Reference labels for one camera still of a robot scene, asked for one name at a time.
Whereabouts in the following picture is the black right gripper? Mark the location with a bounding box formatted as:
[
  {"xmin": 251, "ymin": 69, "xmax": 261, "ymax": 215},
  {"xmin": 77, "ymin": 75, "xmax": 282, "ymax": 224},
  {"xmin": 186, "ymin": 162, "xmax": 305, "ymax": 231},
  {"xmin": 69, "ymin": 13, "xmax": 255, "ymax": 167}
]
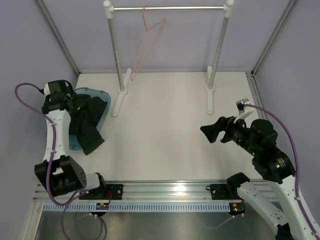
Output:
[{"xmin": 200, "ymin": 112, "xmax": 260, "ymax": 156}]

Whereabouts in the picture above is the pink wire hanger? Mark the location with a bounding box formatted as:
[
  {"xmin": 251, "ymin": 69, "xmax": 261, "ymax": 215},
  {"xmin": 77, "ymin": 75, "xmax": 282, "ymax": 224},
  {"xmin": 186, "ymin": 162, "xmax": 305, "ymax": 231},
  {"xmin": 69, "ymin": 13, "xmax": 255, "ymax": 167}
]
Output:
[{"xmin": 130, "ymin": 4, "xmax": 167, "ymax": 81}]

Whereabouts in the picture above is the black pinstriped shirt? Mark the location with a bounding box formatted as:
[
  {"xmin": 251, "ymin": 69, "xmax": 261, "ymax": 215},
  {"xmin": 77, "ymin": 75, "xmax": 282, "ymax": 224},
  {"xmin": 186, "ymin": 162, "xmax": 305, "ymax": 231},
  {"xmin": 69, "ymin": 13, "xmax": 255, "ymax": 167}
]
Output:
[{"xmin": 69, "ymin": 94, "xmax": 107, "ymax": 156}]

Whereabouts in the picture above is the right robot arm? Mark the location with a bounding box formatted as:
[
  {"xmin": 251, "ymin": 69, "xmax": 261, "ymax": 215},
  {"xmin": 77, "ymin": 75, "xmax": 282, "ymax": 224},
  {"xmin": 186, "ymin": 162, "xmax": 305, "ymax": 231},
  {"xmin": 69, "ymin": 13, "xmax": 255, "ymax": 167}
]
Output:
[{"xmin": 200, "ymin": 116, "xmax": 320, "ymax": 240}]

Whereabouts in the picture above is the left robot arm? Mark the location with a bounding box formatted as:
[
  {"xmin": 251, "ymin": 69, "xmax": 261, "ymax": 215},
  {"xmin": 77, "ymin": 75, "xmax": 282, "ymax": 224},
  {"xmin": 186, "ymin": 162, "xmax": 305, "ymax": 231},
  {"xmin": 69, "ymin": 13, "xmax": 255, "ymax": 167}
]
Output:
[{"xmin": 34, "ymin": 80, "xmax": 111, "ymax": 200}]

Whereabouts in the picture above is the white and silver clothes rack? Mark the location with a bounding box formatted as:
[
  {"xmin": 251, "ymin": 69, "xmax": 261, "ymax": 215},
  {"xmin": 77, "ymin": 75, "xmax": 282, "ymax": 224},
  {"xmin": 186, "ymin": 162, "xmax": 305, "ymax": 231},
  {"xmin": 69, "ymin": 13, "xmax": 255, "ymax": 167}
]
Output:
[{"xmin": 102, "ymin": 0, "xmax": 235, "ymax": 117}]

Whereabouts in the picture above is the teal plastic tray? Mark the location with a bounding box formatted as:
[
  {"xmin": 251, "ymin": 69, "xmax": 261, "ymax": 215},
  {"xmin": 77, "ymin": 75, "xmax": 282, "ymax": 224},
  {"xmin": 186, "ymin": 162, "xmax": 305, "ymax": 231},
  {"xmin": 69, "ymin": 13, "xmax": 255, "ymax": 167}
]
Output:
[{"xmin": 66, "ymin": 87, "xmax": 111, "ymax": 155}]

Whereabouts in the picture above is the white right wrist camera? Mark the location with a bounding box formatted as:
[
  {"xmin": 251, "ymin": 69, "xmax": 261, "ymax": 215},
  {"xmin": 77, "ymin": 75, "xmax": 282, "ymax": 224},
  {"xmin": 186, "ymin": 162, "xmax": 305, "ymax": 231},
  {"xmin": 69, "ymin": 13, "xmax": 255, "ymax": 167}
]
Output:
[{"xmin": 233, "ymin": 98, "xmax": 254, "ymax": 124}]

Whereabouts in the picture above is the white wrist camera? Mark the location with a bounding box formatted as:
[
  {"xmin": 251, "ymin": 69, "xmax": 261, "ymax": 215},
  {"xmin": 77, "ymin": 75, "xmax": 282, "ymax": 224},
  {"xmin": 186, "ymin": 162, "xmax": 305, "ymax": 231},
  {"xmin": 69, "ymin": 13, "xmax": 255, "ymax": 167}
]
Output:
[
  {"xmin": 38, "ymin": 83, "xmax": 51, "ymax": 96},
  {"xmin": 233, "ymin": 98, "xmax": 254, "ymax": 124}
]

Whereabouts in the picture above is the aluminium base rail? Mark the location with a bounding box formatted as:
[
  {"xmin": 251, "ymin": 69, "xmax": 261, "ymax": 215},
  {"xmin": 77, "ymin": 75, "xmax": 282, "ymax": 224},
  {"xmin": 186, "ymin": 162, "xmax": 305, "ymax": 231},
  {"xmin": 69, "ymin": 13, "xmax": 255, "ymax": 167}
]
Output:
[{"xmin": 32, "ymin": 179, "xmax": 281, "ymax": 204}]

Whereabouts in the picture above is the right aluminium frame post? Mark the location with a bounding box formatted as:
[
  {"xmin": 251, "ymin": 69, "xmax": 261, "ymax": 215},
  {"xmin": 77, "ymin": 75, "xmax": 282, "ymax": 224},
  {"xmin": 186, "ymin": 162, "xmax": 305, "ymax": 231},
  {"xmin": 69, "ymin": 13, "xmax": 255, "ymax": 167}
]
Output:
[{"xmin": 250, "ymin": 0, "xmax": 299, "ymax": 78}]

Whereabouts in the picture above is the aluminium frame post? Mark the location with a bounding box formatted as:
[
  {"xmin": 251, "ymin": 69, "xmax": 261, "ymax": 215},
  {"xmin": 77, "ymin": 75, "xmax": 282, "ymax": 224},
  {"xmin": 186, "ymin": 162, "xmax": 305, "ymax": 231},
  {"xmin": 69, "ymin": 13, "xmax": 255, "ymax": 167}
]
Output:
[
  {"xmin": 250, "ymin": 0, "xmax": 299, "ymax": 78},
  {"xmin": 33, "ymin": 0, "xmax": 81, "ymax": 77}
]

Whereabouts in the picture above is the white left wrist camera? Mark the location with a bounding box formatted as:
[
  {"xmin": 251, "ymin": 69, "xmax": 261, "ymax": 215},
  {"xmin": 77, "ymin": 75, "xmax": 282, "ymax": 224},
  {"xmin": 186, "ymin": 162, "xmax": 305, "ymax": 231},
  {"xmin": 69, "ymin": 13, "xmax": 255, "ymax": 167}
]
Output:
[{"xmin": 38, "ymin": 83, "xmax": 51, "ymax": 96}]

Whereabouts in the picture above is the white slotted cable duct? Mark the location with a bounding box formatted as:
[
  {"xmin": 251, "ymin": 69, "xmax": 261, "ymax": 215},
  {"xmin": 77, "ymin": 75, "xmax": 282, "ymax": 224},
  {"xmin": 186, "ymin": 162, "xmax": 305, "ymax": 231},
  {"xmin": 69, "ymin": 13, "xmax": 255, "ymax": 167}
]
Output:
[{"xmin": 42, "ymin": 202, "xmax": 231, "ymax": 213}]

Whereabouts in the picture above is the left aluminium frame post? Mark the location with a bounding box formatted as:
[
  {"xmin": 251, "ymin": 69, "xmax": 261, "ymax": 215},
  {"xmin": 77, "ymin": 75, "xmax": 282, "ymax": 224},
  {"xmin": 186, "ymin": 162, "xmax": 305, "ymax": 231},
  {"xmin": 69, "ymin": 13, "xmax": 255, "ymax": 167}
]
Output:
[{"xmin": 33, "ymin": 0, "xmax": 81, "ymax": 77}]

